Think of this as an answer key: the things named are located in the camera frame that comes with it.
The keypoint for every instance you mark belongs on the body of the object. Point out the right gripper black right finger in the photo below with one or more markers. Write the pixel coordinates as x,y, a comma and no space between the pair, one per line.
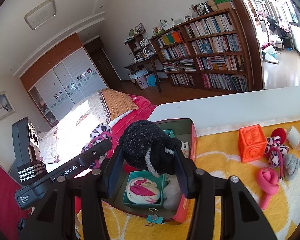
241,217

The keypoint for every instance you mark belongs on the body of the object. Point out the pink foam twist roller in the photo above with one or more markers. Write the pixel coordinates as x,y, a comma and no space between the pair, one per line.
267,180

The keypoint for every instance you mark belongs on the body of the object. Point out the teal cardboard box tray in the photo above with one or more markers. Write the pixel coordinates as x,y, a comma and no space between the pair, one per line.
160,181

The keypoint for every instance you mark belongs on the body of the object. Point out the black fuzzy sock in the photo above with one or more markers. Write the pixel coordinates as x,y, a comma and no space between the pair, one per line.
146,146

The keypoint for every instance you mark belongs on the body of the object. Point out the clear plastic bag wad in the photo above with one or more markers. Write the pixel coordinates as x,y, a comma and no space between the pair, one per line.
171,193

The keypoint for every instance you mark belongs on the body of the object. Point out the teal cardboard box lid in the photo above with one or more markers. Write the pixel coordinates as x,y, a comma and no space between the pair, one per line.
169,132

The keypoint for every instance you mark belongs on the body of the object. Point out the yellow white towel mat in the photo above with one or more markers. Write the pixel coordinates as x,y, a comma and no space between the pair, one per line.
216,154

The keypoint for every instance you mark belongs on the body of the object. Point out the red metal tin box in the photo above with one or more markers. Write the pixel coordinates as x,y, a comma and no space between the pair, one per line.
184,130

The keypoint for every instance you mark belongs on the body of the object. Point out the grey knitted sock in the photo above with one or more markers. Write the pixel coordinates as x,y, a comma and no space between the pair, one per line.
291,164

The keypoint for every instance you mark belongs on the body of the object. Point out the teal binder clip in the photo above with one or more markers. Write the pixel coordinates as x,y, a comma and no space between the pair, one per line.
153,218

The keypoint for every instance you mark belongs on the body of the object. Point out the white tape roll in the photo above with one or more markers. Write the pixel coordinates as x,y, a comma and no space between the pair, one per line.
293,137

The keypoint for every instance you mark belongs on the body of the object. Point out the bed with red blanket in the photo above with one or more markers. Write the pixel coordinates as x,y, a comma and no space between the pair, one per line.
69,136

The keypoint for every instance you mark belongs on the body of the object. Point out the white wardrobe with stickers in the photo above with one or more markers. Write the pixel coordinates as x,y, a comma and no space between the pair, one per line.
61,78

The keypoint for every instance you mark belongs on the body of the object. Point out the orange checked pillow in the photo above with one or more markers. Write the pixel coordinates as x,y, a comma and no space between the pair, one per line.
117,103

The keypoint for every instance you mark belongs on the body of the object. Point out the ceiling light panel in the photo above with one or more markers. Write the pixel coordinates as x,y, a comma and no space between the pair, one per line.
41,14

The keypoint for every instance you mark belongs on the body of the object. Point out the wooden bookshelf with books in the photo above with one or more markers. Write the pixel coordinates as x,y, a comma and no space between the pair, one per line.
208,52

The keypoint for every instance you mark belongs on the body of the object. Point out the dark wooden desk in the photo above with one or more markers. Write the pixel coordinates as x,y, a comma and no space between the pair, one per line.
139,71

